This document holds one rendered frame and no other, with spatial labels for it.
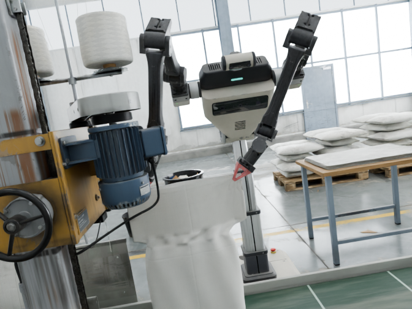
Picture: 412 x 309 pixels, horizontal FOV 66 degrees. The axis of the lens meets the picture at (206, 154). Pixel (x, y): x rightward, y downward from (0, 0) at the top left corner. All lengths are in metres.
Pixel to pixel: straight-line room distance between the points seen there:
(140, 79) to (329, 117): 5.62
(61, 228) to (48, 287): 0.18
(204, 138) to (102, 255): 7.74
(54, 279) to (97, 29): 0.74
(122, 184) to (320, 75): 9.33
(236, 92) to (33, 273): 1.17
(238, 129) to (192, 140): 7.55
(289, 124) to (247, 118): 8.02
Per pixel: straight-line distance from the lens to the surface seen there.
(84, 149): 0.97
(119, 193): 0.95
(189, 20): 9.66
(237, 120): 1.76
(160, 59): 1.18
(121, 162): 0.94
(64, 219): 0.95
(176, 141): 9.34
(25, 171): 0.96
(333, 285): 1.83
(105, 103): 0.91
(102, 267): 1.86
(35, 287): 1.06
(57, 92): 10.02
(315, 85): 9.96
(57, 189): 0.94
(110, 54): 1.09
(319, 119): 9.99
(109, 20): 1.12
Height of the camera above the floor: 1.33
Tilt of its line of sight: 8 degrees down
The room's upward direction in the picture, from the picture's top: 9 degrees counter-clockwise
